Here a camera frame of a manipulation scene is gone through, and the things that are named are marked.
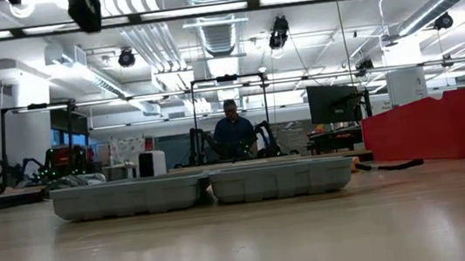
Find grey crumpled heap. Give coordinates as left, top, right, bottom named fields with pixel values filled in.
left=44, top=169, right=109, bottom=192

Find black robot station frame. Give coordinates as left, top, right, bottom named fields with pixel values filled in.
left=0, top=97, right=86, bottom=189
left=165, top=67, right=302, bottom=169

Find red fire extinguisher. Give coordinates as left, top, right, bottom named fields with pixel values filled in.
left=142, top=134, right=158, bottom=153

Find white air purifier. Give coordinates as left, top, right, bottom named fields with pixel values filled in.
left=137, top=148, right=169, bottom=180

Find black robot with green lights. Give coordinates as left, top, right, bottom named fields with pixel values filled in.
left=38, top=141, right=98, bottom=182

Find white numbered pillar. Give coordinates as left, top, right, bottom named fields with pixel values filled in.
left=384, top=65, right=431, bottom=109

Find dark desk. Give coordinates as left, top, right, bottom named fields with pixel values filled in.
left=304, top=122, right=368, bottom=157

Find thin hanging cable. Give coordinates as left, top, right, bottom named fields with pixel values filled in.
left=330, top=0, right=355, bottom=89

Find black ceiling camera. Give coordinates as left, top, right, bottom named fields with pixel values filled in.
left=115, top=46, right=138, bottom=70
left=264, top=12, right=293, bottom=52
left=431, top=10, right=455, bottom=32
left=352, top=56, right=377, bottom=79

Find pliers yellow black handles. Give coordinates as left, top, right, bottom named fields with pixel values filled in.
left=348, top=148, right=427, bottom=176

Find black computer monitor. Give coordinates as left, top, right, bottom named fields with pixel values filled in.
left=304, top=79, right=373, bottom=127

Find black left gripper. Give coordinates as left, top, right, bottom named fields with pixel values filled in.
left=62, top=0, right=106, bottom=37

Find person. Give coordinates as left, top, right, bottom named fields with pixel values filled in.
left=209, top=95, right=262, bottom=163

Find red bin wall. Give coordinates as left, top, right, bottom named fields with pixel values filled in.
left=357, top=86, right=465, bottom=171

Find silver ceiling duct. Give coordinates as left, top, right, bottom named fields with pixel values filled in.
left=180, top=0, right=254, bottom=63

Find grey-blue plastic tool case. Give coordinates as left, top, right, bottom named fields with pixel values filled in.
left=47, top=152, right=358, bottom=227

